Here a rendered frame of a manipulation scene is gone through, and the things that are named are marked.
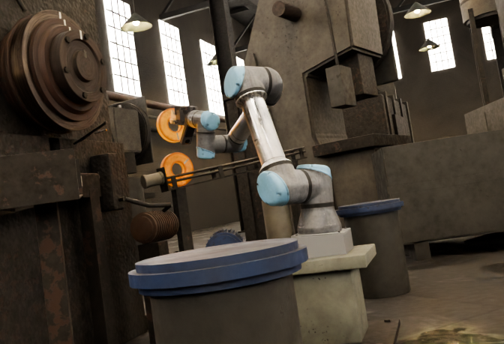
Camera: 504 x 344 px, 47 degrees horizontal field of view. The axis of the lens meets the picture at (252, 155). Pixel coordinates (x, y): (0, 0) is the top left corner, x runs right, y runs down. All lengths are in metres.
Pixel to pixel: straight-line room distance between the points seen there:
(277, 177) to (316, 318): 0.48
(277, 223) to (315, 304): 0.68
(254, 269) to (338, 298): 1.04
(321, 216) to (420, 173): 1.93
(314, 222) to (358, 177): 2.55
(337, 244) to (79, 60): 1.16
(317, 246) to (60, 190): 0.84
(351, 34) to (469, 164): 1.41
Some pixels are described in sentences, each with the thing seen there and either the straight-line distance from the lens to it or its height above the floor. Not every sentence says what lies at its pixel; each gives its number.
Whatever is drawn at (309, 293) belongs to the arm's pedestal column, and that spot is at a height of 0.19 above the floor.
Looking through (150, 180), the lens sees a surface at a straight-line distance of 2.52.
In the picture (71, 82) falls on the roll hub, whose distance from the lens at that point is 2.23.
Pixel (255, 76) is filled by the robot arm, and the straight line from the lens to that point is 2.06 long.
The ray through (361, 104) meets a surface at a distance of 8.63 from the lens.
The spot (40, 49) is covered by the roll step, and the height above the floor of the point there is 1.16.
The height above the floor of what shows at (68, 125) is 0.90.
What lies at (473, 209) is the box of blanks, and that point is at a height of 0.27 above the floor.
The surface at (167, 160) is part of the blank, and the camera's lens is 2.58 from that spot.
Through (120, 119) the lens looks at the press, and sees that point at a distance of 10.34.
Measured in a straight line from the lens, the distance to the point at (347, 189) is 4.52.
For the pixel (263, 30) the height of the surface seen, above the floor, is 1.93.
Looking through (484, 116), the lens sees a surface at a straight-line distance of 5.88.
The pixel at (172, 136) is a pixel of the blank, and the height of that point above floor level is 0.85.
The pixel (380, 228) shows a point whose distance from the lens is 2.71.
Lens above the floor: 0.50
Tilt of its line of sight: 5 degrees up
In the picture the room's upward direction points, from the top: 8 degrees counter-clockwise
